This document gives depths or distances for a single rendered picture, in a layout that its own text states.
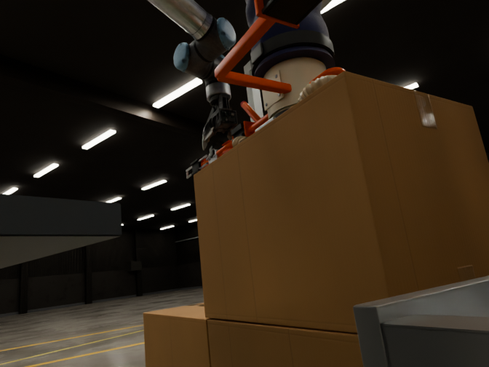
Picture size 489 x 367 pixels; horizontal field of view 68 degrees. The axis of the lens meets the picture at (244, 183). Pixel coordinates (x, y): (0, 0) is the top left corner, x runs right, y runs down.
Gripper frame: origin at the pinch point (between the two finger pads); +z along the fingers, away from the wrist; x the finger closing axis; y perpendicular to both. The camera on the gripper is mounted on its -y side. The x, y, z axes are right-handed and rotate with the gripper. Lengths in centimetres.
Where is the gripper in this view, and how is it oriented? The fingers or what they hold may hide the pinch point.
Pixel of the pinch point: (222, 153)
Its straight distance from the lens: 129.5
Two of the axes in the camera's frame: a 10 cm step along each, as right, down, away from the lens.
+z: 1.2, 9.6, -2.4
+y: 5.1, -2.6, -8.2
